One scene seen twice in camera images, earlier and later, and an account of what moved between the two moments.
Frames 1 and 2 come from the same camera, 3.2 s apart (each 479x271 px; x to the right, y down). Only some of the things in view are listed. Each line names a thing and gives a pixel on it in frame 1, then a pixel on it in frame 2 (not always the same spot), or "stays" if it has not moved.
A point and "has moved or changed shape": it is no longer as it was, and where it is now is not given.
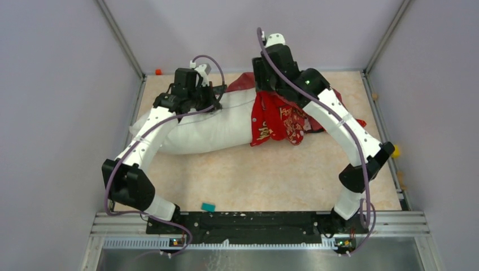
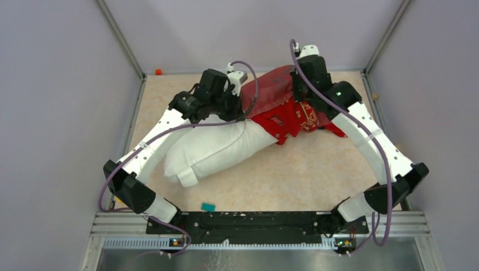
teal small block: [208, 207] stays
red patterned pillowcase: [277, 121] has moved or changed shape
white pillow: [231, 125] has moved or changed shape
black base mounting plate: [258, 227] stays
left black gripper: [212, 100] → [237, 112]
